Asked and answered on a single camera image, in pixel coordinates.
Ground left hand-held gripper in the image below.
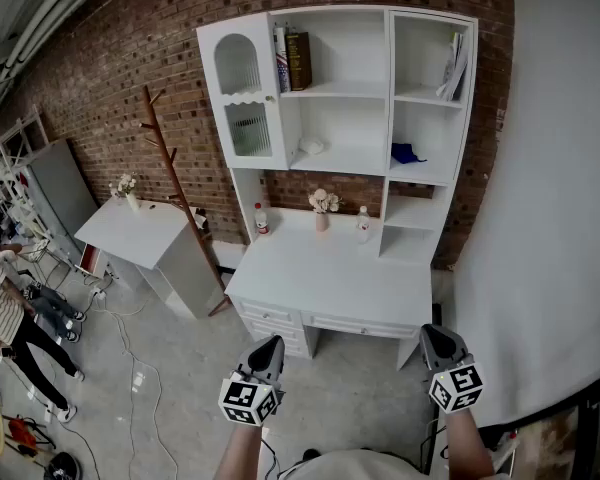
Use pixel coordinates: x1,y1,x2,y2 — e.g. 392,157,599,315
218,335,287,427

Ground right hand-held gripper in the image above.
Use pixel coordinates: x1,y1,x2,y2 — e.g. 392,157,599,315
420,323,486,416

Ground white desk with hutch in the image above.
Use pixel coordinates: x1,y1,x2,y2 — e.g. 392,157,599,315
195,5,480,269

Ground person's right forearm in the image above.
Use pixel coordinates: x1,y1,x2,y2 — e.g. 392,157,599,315
442,407,496,479

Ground person's left forearm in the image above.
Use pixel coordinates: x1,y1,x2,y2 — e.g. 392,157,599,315
212,419,265,480

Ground small white desk drawer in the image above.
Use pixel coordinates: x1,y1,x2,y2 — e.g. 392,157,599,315
236,299,302,328
243,317,306,344

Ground wide white desk drawer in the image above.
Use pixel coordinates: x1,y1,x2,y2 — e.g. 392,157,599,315
302,312,421,340

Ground white board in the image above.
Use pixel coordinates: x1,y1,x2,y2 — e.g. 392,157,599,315
224,206,434,372

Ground person's light shirt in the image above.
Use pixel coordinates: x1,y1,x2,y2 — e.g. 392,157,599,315
279,446,511,480

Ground red cap bottle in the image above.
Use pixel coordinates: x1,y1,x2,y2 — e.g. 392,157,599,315
253,201,272,237

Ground clear water bottle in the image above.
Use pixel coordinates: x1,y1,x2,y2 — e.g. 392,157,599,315
355,205,373,245

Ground cream flower bouquet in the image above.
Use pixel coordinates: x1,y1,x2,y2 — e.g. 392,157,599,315
307,187,344,215

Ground white side table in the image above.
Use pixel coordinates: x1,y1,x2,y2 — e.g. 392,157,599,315
73,196,227,320

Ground red box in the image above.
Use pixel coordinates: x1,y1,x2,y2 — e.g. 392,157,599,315
78,243,104,275

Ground blue cloth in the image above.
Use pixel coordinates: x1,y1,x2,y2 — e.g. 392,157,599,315
390,141,428,165

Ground brown wooden coat rack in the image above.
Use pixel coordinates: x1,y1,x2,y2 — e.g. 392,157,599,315
138,84,234,318

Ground white flower bouquet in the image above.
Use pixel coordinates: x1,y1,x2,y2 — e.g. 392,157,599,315
108,172,139,199

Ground black round fan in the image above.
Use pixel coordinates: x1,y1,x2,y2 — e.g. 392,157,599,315
43,451,84,480

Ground orange black tool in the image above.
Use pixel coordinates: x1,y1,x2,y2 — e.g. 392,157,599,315
4,415,56,462

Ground white ribbed glass cabinet door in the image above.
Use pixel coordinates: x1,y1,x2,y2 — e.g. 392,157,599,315
195,11,290,172

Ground grey panel board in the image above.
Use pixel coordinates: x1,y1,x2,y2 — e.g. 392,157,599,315
27,138,100,264

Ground yellow-green magazines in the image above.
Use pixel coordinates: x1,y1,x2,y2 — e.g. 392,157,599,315
435,31,469,103

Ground flag print book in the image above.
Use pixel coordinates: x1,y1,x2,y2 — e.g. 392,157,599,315
272,26,292,94

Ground brown hardcover book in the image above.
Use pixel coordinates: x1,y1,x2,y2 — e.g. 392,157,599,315
284,31,314,92

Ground white metal rack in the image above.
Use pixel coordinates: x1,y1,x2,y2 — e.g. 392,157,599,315
0,105,51,249

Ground white floor cable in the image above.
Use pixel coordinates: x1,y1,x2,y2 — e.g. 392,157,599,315
92,292,181,480

